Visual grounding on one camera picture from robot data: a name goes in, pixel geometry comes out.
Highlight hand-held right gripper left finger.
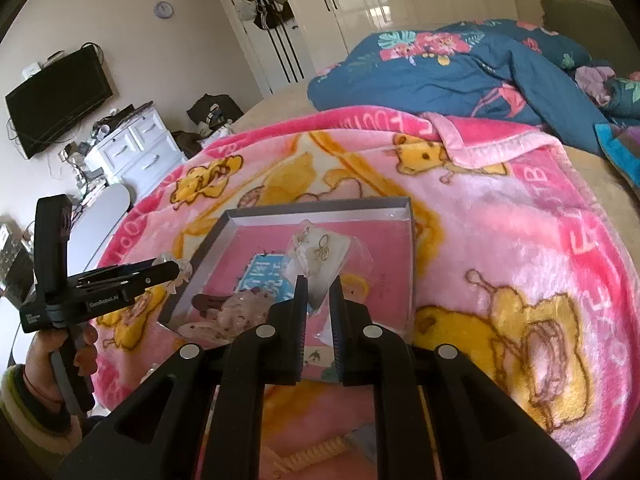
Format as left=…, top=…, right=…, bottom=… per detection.
left=57, top=275, right=308, bottom=480

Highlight dotted sheer scrunchie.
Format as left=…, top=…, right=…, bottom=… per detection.
left=177, top=290, right=273, bottom=346

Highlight person's left hand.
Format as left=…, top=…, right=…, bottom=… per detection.
left=25, top=326, right=100, bottom=401

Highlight grey shallow cardboard box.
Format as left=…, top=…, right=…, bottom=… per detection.
left=157, top=197, right=416, bottom=351

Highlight beige spiral hair tie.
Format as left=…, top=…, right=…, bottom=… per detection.
left=272, top=435, right=373, bottom=471

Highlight pink printed blanket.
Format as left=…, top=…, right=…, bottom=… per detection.
left=95, top=105, right=640, bottom=480

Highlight green headboard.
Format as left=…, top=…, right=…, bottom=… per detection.
left=541, top=0, right=613, bottom=61

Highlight hanging bags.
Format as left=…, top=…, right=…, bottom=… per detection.
left=237, top=0, right=296, bottom=31

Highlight black bag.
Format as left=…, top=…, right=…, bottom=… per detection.
left=186, top=94, right=246, bottom=133

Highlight white wardrobe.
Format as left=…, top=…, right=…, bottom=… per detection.
left=312, top=0, right=518, bottom=56

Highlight black television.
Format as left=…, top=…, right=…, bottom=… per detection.
left=5, top=49, right=114, bottom=160

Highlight person's left forearm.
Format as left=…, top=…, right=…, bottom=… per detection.
left=0, top=365, right=81, bottom=456

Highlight brown hair clip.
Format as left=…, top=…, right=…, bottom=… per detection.
left=192, top=294, right=226, bottom=313

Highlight purple cloth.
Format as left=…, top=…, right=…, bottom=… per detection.
left=575, top=66, right=616, bottom=106

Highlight white drawer cabinet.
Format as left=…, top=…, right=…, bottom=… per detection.
left=84, top=109, right=182, bottom=201

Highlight white oval board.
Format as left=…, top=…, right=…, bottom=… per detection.
left=65, top=182, right=133, bottom=281

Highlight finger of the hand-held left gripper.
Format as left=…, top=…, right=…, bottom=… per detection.
left=67, top=259, right=182, bottom=286
left=72, top=280, right=163, bottom=306

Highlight blue floral quilt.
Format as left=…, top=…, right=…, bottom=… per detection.
left=306, top=19, right=640, bottom=156

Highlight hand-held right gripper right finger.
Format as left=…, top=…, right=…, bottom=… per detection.
left=329, top=276, right=583, bottom=480

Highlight white door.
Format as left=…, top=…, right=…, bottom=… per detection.
left=217, top=0, right=316, bottom=96

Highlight beige bed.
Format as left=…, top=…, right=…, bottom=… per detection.
left=235, top=85, right=640, bottom=201

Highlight striped pillow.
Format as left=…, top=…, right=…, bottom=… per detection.
left=595, top=122, right=640, bottom=188

